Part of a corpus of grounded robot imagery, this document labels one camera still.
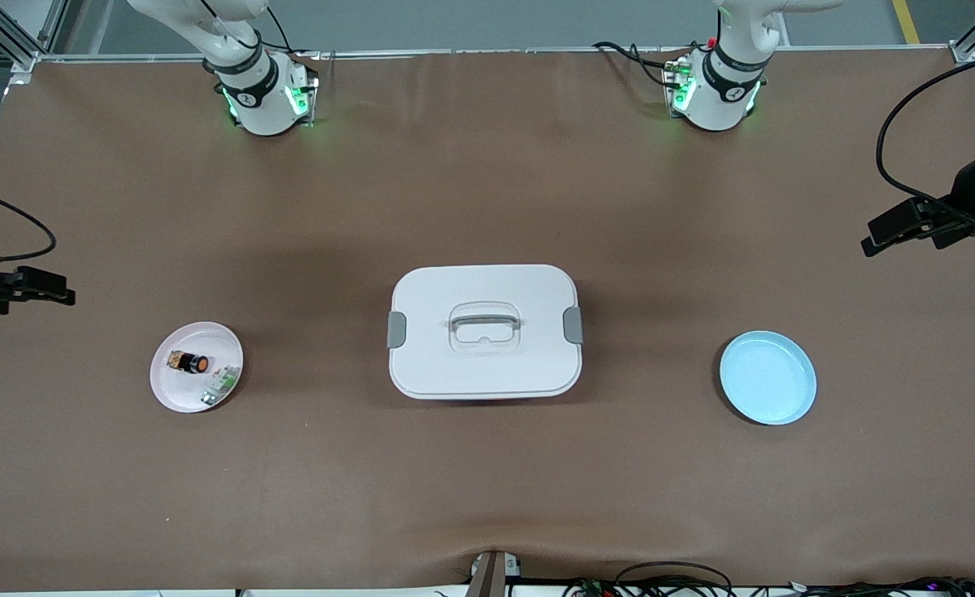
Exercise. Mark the pink plate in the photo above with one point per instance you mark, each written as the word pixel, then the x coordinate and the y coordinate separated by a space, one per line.
pixel 181 394

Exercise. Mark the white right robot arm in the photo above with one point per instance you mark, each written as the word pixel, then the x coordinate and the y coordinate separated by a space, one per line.
pixel 259 104

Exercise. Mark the aluminium frame rail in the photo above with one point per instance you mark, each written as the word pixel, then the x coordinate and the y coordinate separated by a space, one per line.
pixel 496 52

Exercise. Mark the metal table edge bracket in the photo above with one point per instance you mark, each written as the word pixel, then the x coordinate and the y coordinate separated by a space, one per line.
pixel 492 574

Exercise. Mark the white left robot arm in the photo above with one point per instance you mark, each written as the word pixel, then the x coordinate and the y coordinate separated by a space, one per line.
pixel 715 99

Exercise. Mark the white lidded storage box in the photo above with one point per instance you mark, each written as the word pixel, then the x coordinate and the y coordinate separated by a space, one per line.
pixel 487 365

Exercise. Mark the light blue plate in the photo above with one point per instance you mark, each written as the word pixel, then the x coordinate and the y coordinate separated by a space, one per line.
pixel 768 377

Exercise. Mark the brown table mat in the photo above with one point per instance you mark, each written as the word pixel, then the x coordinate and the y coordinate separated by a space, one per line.
pixel 487 481

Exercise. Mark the grey box latch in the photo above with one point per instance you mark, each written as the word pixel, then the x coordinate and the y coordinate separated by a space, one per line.
pixel 573 325
pixel 396 330

